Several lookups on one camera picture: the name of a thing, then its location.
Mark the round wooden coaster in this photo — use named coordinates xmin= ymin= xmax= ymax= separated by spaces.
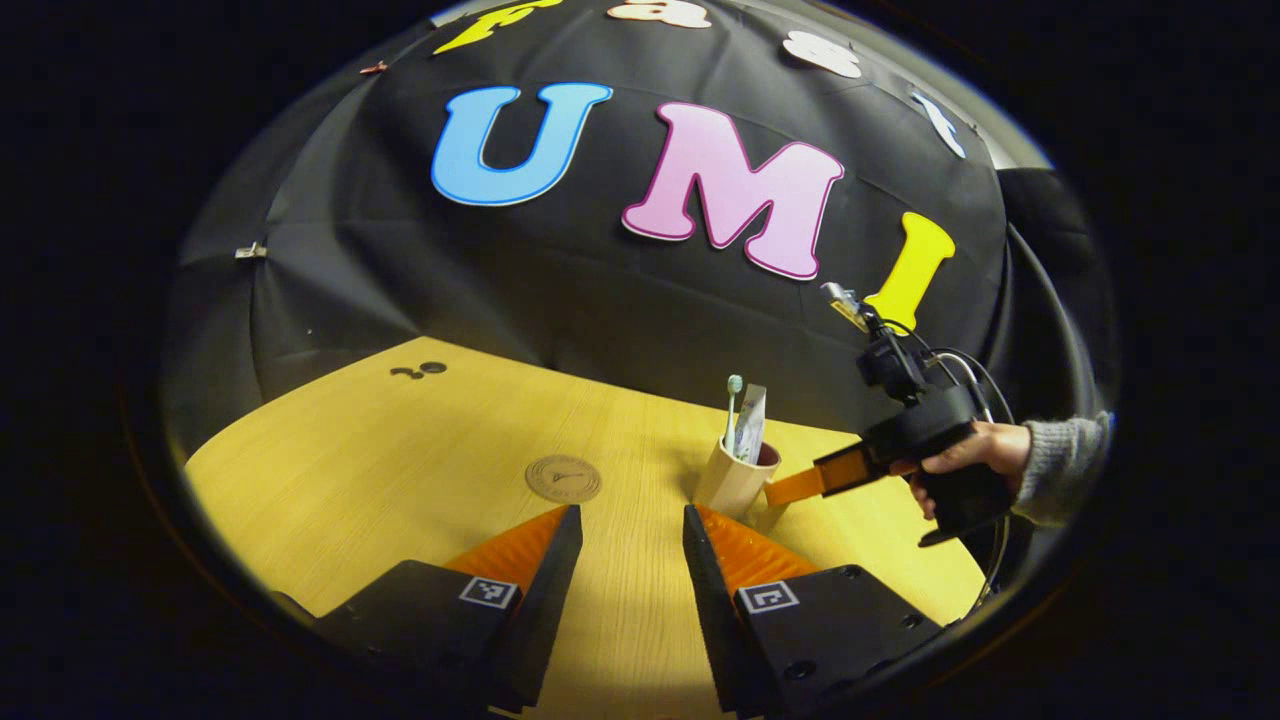
xmin=525 ymin=455 xmax=603 ymax=504

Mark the white toothpaste tube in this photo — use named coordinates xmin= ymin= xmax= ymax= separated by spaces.
xmin=733 ymin=384 xmax=769 ymax=465

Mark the light blue toothbrush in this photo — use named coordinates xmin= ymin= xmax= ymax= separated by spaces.
xmin=722 ymin=374 xmax=745 ymax=456

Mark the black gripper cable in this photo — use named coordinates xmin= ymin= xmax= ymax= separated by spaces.
xmin=880 ymin=318 xmax=1016 ymax=613

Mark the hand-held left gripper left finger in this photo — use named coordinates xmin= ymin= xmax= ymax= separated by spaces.
xmin=270 ymin=503 xmax=585 ymax=713

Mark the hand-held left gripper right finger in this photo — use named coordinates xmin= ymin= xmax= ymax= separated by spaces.
xmin=683 ymin=503 xmax=943 ymax=717

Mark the wooden desktop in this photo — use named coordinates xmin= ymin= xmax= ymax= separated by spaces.
xmin=185 ymin=336 xmax=989 ymax=720

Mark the beige cup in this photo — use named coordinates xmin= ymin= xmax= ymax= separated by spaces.
xmin=692 ymin=436 xmax=791 ymax=531

